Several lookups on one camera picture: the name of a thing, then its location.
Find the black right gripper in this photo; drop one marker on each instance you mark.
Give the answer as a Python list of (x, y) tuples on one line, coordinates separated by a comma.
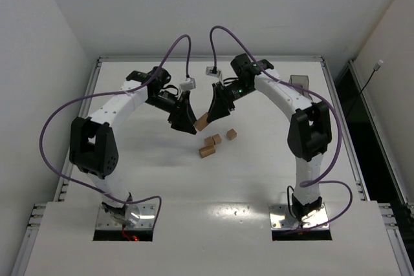
[(222, 97)]

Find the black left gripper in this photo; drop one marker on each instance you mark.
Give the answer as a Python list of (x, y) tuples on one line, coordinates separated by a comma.
[(178, 112)]

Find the long light wood block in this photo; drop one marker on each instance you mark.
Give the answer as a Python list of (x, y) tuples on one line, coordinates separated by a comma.
[(202, 122)]

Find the small wood cube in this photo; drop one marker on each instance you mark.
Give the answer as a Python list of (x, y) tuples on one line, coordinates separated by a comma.
[(231, 134), (217, 139), (209, 141)]

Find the long striped wood block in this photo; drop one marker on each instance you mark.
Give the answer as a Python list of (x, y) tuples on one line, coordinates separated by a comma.
[(207, 151)]

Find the smoky transparent plastic bin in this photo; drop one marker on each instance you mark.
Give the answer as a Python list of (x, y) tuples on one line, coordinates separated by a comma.
[(301, 81)]

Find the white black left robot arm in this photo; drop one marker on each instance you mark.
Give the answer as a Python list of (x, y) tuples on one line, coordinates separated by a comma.
[(93, 148)]

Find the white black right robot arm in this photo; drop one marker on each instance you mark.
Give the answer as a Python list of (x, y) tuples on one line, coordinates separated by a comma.
[(309, 123)]

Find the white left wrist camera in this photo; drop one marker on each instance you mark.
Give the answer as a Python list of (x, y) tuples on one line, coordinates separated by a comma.
[(188, 84)]

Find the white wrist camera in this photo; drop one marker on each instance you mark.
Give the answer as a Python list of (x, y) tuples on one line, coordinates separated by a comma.
[(213, 72), (188, 84)]

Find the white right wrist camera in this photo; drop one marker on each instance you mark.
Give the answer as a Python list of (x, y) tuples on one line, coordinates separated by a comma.
[(213, 72)]

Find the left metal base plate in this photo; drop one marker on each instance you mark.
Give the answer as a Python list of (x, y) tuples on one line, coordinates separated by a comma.
[(137, 217)]

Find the metal base plate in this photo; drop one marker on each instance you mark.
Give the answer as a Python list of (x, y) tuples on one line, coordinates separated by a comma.
[(137, 217), (282, 220)]

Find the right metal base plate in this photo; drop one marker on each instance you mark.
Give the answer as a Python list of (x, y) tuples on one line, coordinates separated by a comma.
[(282, 220)]

